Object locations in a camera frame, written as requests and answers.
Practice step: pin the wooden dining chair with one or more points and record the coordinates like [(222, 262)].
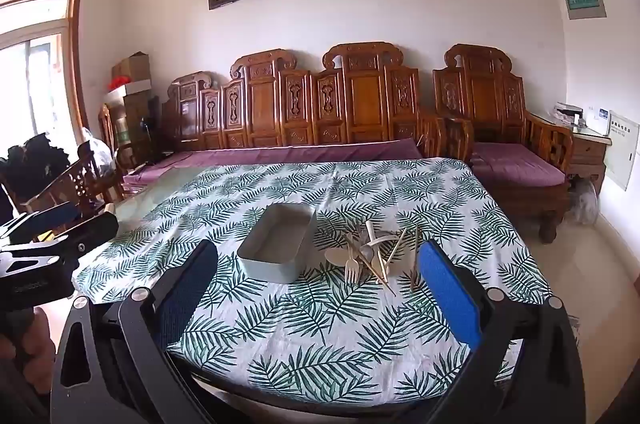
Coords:
[(75, 184)]

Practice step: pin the long carved wooden sofa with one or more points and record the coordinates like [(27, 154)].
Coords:
[(300, 104)]

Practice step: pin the beige fork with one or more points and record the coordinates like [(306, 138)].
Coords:
[(357, 269), (349, 271)]

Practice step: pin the wooden side table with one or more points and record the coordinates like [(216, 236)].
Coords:
[(587, 154)]

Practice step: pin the brown cardboard box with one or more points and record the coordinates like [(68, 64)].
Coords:
[(132, 66)]

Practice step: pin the white electrical panel door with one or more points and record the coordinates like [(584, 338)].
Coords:
[(622, 151)]

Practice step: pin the carved wooden armchair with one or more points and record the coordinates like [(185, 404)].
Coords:
[(490, 104)]

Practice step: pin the small purple seat cushion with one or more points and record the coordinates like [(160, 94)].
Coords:
[(515, 164)]

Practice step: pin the person's left hand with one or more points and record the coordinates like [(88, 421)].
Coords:
[(42, 346)]

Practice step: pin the brown chopstick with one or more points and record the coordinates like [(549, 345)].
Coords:
[(396, 251), (415, 259)]

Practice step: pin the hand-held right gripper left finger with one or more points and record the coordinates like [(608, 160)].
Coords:
[(192, 289)]

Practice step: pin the white plastic bag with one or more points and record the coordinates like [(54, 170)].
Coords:
[(102, 154)]

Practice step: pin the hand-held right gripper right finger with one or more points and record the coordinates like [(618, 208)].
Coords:
[(447, 294)]

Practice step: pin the beige spoon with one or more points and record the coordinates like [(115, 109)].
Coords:
[(336, 257)]

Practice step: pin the grey metal box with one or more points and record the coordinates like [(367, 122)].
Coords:
[(277, 249)]

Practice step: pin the leaf-print tablecloth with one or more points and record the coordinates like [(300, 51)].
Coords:
[(310, 334)]

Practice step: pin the grey fluffy bundle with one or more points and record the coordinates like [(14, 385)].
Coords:
[(585, 201)]

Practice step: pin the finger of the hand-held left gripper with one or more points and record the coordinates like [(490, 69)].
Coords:
[(92, 231), (55, 215)]

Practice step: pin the white plastic spoon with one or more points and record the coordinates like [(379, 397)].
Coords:
[(375, 234)]

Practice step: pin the wooden window frame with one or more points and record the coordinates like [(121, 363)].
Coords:
[(75, 54)]

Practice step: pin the dark brown cabinet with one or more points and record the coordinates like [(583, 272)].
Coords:
[(140, 124)]

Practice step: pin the cream chopstick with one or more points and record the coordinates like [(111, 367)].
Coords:
[(372, 266), (381, 266)]

